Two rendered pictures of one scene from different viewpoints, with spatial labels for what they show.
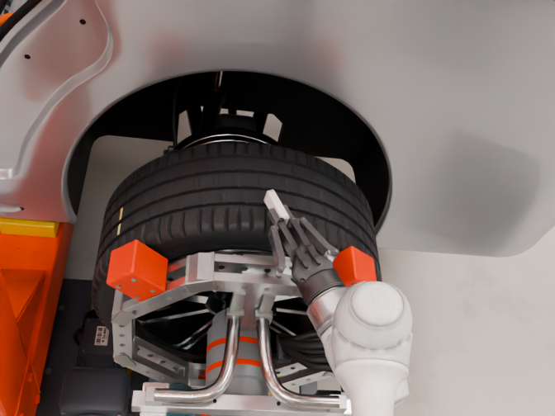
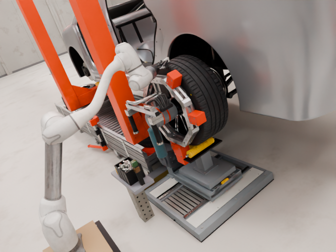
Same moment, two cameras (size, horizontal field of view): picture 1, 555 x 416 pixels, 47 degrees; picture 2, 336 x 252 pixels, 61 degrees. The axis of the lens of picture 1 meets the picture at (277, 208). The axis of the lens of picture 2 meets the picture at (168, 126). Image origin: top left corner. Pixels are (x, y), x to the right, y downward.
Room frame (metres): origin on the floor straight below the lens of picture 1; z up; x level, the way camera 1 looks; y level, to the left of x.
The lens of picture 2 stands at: (0.16, -1.90, 1.62)
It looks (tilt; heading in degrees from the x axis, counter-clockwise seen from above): 24 degrees down; 76
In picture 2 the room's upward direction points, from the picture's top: 18 degrees counter-clockwise
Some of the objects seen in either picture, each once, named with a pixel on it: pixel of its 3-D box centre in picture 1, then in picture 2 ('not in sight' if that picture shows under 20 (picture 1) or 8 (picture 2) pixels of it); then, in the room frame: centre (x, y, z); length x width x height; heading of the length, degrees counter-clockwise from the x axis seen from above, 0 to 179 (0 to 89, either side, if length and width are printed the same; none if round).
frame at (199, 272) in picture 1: (239, 333); (169, 110); (0.67, 0.00, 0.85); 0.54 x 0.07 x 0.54; 104
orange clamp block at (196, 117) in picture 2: not in sight; (196, 117); (0.75, -0.30, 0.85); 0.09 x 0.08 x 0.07; 104
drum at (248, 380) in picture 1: (238, 364); (161, 115); (0.60, -0.01, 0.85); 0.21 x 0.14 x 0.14; 14
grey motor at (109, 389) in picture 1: (103, 364); (181, 153); (0.75, 0.37, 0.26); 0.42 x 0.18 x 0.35; 14
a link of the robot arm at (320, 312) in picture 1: (334, 311); (149, 73); (0.58, -0.14, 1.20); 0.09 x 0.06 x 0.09; 129
